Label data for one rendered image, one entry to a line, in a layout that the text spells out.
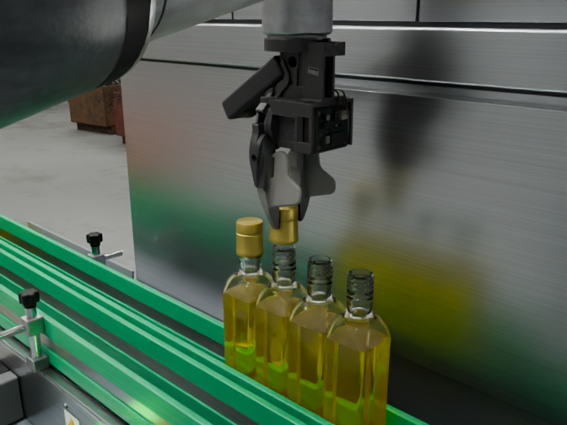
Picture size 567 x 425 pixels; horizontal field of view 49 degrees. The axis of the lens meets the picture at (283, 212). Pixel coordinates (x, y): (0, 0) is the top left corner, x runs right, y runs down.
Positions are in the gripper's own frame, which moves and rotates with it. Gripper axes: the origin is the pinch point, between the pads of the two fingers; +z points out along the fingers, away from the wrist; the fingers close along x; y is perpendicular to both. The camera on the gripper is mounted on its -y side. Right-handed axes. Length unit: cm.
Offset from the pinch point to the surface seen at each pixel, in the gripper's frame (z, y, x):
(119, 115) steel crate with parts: 84, -547, 326
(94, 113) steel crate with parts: 93, -628, 342
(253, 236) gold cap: 3.9, -4.3, -0.8
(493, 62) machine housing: -17.5, 18.4, 12.5
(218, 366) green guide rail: 22.1, -7.7, -4.3
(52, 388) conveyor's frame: 31.6, -33.5, -15.5
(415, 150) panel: -7.1, 10.3, 11.8
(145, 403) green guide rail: 24.6, -11.1, -13.8
